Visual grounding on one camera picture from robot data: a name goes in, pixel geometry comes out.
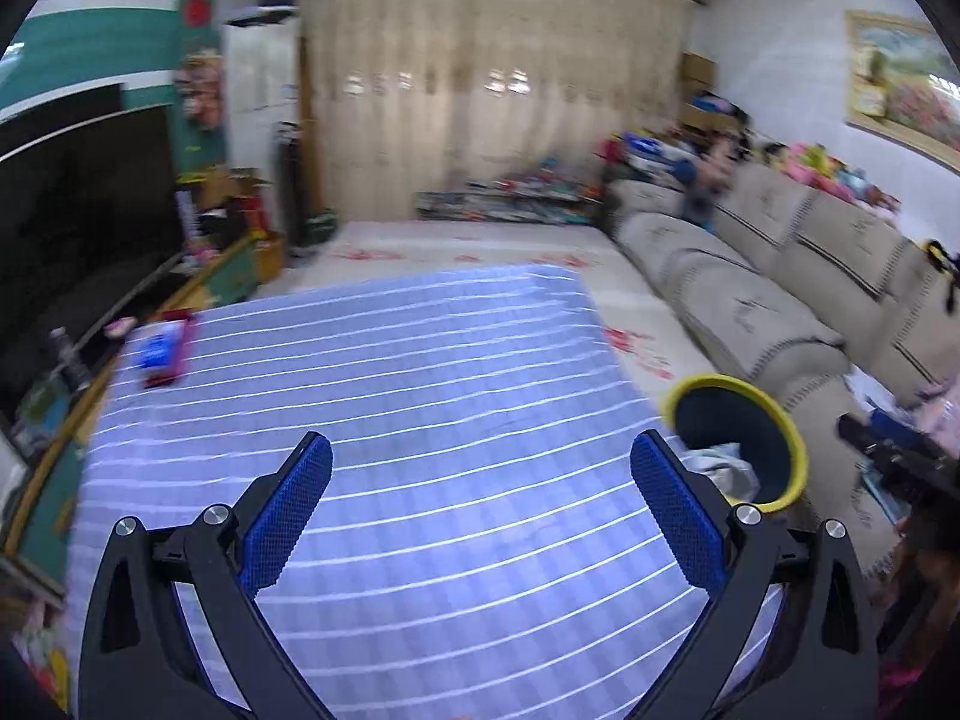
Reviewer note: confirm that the beige fabric sofa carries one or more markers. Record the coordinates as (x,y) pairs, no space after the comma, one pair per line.
(791,284)

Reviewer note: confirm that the black tower fan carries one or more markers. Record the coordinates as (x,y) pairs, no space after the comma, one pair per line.
(290,182)

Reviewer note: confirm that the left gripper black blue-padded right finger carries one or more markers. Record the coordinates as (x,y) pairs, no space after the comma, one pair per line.
(786,630)

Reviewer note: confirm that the blue tissue pack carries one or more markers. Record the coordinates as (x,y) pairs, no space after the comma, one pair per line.
(160,345)

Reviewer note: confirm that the blue white milk pouch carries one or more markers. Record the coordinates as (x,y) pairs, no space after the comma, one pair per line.
(734,477)

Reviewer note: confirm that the beige patterned curtain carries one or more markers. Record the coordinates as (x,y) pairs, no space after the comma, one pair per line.
(414,95)

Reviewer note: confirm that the blue checkered tablecloth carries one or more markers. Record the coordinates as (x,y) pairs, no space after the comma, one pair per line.
(481,551)

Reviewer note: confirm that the white standing air conditioner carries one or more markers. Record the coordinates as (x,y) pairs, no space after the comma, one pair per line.
(261,86)

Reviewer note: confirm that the person's right hand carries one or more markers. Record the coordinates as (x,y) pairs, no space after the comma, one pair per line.
(923,594)

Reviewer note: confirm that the red tray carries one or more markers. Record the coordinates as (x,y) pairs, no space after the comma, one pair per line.
(152,379)

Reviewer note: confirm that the hanging flower decoration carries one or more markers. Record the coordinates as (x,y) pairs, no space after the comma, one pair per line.
(199,82)

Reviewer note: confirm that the toy clutter shelf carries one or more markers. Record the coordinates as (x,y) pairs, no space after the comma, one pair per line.
(546,195)

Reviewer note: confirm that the wooden green tv cabinet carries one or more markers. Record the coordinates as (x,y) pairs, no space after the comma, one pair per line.
(36,535)

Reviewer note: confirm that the large black television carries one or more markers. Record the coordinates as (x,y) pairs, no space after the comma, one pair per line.
(88,215)

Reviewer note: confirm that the yellow rimmed trash bin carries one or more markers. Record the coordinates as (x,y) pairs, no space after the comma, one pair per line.
(714,409)

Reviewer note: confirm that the framed wall painting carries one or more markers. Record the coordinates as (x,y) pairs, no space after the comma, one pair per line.
(902,84)

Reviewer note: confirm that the clear water bottle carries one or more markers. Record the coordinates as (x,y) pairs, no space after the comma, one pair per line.
(69,362)

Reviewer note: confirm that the cardboard boxes stack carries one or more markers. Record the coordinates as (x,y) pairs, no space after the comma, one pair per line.
(701,107)

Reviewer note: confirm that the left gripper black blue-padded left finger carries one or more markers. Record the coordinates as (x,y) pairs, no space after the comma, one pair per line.
(139,659)

